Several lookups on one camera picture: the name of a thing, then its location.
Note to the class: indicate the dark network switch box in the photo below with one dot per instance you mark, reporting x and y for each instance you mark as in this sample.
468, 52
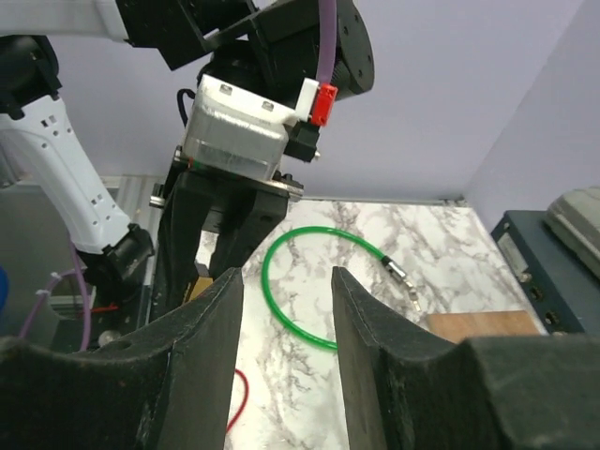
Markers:
562, 291

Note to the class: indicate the wooden board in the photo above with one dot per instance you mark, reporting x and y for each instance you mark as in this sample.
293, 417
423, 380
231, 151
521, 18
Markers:
455, 327

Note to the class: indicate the grey plastic case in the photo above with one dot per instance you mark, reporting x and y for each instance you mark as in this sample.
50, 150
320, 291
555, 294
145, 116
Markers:
574, 219

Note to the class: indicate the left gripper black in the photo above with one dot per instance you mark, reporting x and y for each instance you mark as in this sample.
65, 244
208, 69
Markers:
195, 199

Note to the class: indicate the aluminium extrusion rail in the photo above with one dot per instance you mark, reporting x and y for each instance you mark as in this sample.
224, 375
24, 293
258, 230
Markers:
132, 194

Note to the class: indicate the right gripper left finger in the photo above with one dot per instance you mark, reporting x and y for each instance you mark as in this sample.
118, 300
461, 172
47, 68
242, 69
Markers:
167, 385

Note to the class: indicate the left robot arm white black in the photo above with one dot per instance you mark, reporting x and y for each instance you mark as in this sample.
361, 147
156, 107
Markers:
271, 79

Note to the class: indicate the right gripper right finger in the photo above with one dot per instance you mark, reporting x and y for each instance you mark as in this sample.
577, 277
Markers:
405, 388

